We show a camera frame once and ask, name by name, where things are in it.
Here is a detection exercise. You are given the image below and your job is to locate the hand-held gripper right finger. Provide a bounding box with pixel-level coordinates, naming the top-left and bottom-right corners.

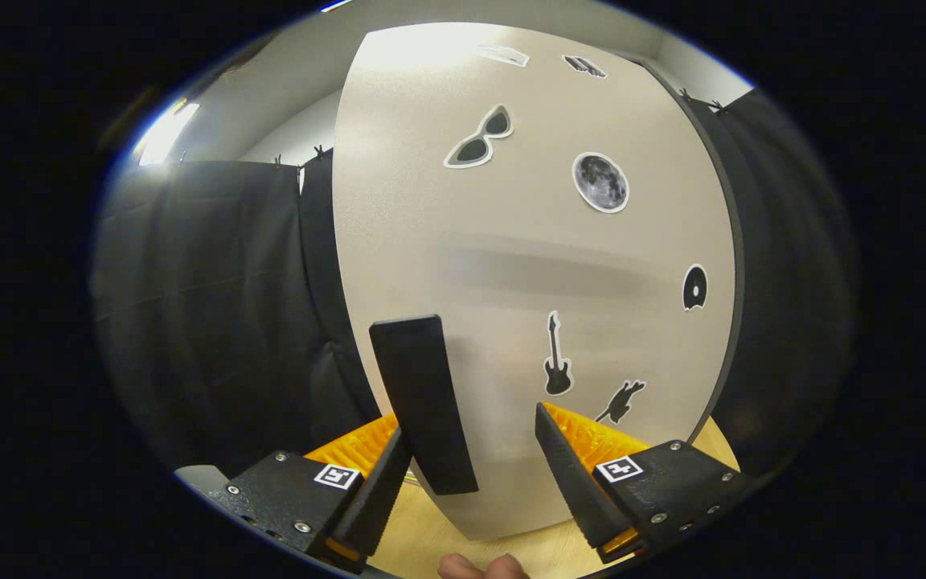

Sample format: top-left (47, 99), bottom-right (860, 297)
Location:
top-left (535, 402), bottom-right (758, 565)

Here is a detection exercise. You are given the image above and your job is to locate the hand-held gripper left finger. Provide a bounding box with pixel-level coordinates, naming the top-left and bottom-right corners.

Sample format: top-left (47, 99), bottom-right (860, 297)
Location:
top-left (210, 413), bottom-right (415, 575)

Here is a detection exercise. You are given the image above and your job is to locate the black door handle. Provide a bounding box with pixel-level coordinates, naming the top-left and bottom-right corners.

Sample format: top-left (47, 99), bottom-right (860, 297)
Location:
top-left (369, 314), bottom-right (480, 496)

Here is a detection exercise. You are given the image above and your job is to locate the beige shoe cabinet door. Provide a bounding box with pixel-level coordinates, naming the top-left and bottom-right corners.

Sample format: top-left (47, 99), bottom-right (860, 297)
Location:
top-left (333, 23), bottom-right (737, 541)

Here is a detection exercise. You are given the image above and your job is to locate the black backdrop cloth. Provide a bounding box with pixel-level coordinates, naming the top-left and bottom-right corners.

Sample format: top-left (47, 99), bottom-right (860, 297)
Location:
top-left (92, 88), bottom-right (862, 483)

